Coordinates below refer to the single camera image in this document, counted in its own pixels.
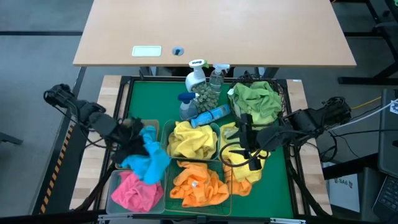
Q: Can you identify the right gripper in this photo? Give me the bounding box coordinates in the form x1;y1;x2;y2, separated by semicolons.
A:
231;113;290;171

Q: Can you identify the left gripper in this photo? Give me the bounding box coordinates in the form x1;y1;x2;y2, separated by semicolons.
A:
107;116;149;163

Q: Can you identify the yellow microfiber towel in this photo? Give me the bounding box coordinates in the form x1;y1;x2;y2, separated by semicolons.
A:
167;120;219;160
220;122;272;185

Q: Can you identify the pink microfiber towel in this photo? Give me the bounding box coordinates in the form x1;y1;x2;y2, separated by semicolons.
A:
117;170;141;187
110;177;165;213

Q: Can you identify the green microfiber towel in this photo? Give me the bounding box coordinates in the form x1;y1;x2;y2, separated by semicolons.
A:
228;88;249;118
232;80;283;126

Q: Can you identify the light blue capped bottle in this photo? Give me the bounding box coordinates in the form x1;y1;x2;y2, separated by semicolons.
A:
190;104;232;129

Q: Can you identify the teal plastic bin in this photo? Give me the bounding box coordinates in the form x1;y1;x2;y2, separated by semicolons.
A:
160;119;221;161

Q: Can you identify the green table mat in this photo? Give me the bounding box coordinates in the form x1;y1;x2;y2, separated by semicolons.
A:
126;80;295;218

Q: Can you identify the grey spray bottle blue trigger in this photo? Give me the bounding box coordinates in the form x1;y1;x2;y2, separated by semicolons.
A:
177;92;200;122

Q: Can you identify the clear plastic bin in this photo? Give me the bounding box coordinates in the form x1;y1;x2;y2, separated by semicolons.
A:
105;169;167;215

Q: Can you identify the green chenille duster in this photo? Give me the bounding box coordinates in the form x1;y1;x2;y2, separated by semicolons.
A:
190;83;220;114

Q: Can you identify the clear spray bottle white trigger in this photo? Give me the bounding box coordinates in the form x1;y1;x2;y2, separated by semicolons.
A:
208;63;231;93

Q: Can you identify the white spray bottle green trigger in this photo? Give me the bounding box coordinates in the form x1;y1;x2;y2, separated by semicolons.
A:
185;58;210;93

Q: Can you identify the white labelled box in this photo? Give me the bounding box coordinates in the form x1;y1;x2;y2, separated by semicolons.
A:
328;172;362;213

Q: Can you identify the light wooden desk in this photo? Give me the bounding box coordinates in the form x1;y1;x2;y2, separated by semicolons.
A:
72;0;358;68

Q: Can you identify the grey computer case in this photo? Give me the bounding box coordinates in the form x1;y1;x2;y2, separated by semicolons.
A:
377;88;398;179

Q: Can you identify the black keyboard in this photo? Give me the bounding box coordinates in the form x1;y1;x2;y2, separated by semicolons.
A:
371;174;398;222

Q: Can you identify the black cable sleeve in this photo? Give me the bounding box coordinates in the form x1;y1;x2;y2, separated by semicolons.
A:
289;167;332;216
74;161;121;213

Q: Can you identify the black hazard-striped base plate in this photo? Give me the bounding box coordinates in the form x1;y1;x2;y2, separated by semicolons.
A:
32;124;91;216

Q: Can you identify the rectangular metal wire basket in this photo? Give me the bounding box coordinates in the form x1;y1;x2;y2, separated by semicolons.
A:
164;157;233;217

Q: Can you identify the silver camera rail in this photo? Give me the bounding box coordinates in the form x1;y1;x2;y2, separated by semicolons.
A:
97;213;307;224

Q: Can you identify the white cable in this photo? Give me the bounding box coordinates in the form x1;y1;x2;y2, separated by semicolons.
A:
336;98;398;129

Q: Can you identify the yellow extension cord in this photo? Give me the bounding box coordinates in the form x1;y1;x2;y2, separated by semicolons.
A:
351;95;382;110

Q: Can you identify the black desk frame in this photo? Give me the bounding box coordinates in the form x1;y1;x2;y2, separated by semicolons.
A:
337;0;398;85

